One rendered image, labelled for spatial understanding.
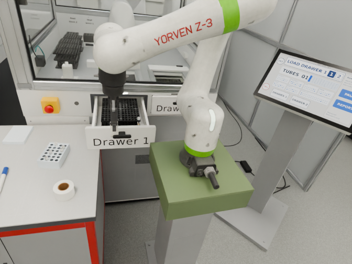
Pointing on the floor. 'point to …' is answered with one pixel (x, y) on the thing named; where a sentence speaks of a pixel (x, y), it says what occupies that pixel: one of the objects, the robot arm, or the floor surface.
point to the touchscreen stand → (268, 184)
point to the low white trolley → (53, 244)
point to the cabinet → (126, 157)
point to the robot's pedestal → (177, 239)
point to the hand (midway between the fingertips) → (114, 129)
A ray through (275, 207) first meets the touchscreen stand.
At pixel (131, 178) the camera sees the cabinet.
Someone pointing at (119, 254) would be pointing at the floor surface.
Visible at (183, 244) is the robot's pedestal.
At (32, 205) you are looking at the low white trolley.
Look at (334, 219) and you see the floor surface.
